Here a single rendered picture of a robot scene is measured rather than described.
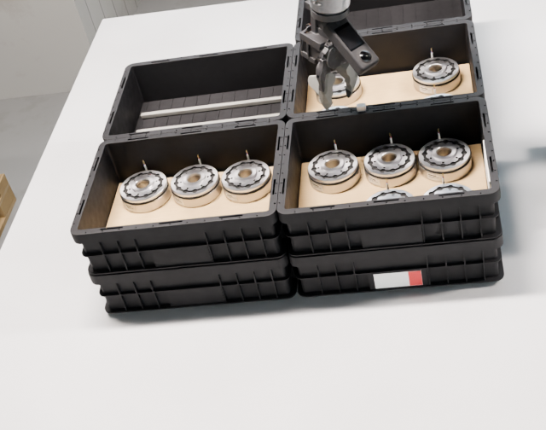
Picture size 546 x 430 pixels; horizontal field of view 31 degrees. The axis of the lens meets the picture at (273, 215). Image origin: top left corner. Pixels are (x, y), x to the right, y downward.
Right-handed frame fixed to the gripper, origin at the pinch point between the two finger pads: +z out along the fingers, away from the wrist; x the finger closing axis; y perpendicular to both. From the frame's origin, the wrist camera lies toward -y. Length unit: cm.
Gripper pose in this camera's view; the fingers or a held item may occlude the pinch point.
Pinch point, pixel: (339, 99)
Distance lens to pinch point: 194.5
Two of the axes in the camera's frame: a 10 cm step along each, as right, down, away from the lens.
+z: 0.7, 7.4, 6.7
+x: -7.8, 4.6, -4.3
